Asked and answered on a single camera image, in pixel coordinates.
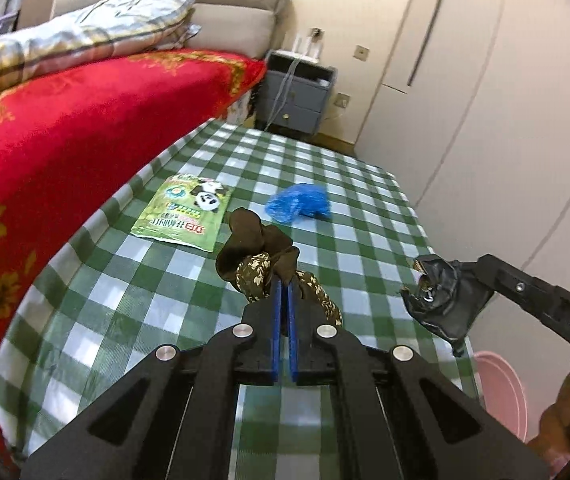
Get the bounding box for black plastic wrapper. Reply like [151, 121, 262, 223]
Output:
[401, 254, 494, 358]

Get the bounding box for brown camouflage cloth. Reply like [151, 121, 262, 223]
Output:
[215, 208, 343, 326]

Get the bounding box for green panda snack packet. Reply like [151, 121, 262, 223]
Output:
[131, 174, 233, 252]

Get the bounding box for blue plastic bag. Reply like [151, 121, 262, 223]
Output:
[265, 183, 331, 224]

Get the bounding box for pink plastic trash bin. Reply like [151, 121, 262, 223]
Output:
[475, 351, 529, 441]

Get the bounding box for right hand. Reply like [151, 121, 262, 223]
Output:
[527, 373, 570, 479]

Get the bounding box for green checkered tablecloth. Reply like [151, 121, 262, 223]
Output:
[0, 122, 481, 462]

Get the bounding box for white wardrobe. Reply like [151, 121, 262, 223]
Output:
[354, 0, 570, 361]

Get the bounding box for red floral blanket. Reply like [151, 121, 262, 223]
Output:
[0, 49, 265, 452]

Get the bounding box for grey bedside cabinet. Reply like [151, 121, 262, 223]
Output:
[255, 50, 338, 138]

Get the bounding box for white wifi router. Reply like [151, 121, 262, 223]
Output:
[279, 28, 324, 64]

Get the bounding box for blue plaid folded quilt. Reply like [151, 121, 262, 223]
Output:
[0, 0, 195, 92]

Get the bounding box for beige upholstered headboard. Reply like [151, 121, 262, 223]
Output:
[17, 0, 294, 61]

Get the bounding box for lower wall socket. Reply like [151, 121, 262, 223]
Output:
[334, 93, 351, 110]

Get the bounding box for white charging cable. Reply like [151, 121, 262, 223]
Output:
[264, 56, 304, 131]

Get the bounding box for upper wall switch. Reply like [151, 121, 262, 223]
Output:
[353, 46, 370, 62]

